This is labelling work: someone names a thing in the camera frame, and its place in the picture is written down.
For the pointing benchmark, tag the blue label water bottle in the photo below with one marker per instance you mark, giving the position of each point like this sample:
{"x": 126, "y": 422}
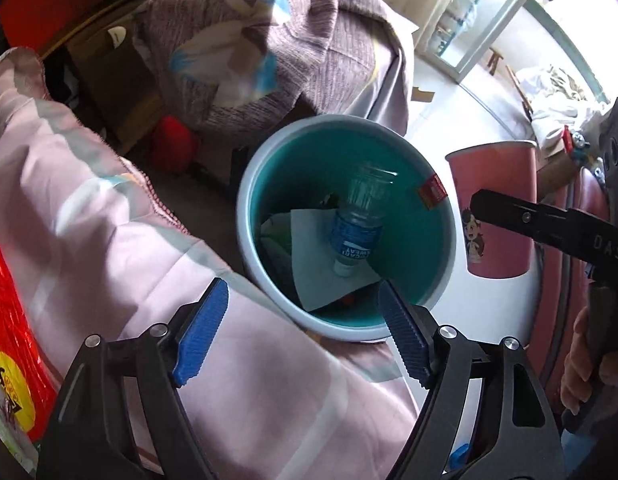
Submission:
{"x": 359, "y": 219}

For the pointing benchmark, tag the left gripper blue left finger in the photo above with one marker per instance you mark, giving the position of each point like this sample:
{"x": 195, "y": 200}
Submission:
{"x": 194, "y": 327}

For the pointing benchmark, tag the red plastic bag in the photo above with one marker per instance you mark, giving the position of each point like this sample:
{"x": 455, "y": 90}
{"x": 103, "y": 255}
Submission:
{"x": 30, "y": 394}

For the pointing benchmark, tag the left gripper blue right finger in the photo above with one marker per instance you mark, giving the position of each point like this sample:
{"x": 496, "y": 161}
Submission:
{"x": 412, "y": 328}

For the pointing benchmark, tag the pink paper cup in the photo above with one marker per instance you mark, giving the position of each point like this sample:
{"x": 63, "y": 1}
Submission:
{"x": 495, "y": 183}

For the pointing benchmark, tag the pink plaid tablecloth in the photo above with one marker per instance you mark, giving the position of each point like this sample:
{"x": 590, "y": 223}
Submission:
{"x": 92, "y": 249}

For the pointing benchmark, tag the right hand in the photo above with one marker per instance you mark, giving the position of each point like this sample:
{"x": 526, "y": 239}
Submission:
{"x": 575, "y": 387}

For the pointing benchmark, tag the wooden stool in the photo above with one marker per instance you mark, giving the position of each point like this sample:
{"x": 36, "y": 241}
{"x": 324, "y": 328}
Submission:
{"x": 493, "y": 61}

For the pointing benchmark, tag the white paper towel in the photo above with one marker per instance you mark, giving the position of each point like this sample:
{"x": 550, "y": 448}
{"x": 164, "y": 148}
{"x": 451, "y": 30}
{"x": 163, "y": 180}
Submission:
{"x": 313, "y": 261}

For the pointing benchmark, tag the green white medicine box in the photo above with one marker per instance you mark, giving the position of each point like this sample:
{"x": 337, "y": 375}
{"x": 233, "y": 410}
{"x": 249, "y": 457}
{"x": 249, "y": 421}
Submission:
{"x": 276, "y": 244}

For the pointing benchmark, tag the small cardboard box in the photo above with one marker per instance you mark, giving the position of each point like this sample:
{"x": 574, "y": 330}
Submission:
{"x": 556, "y": 167}

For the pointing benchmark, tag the teal trash bin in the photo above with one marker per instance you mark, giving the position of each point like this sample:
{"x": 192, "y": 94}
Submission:
{"x": 331, "y": 206}

